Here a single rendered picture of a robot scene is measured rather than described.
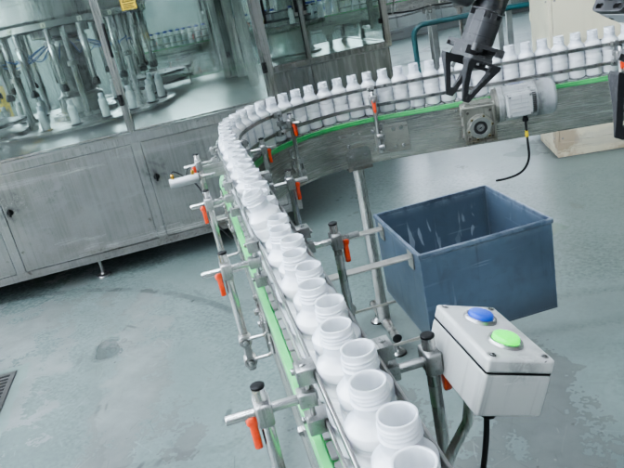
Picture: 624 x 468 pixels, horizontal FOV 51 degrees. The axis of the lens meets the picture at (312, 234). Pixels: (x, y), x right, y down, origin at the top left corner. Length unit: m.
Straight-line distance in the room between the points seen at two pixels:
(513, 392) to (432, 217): 1.02
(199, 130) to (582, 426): 2.83
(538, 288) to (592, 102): 1.28
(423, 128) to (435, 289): 1.26
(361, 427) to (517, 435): 1.77
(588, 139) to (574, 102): 2.50
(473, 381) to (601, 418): 1.73
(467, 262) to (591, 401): 1.19
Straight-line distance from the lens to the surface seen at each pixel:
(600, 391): 2.57
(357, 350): 0.69
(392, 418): 0.59
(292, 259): 0.92
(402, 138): 2.59
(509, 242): 1.46
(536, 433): 2.38
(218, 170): 1.94
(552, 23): 4.95
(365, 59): 6.33
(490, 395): 0.73
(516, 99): 2.45
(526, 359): 0.73
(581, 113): 2.69
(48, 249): 4.44
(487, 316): 0.79
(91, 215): 4.34
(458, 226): 1.75
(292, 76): 6.17
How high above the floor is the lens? 1.51
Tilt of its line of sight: 20 degrees down
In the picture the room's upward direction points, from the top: 12 degrees counter-clockwise
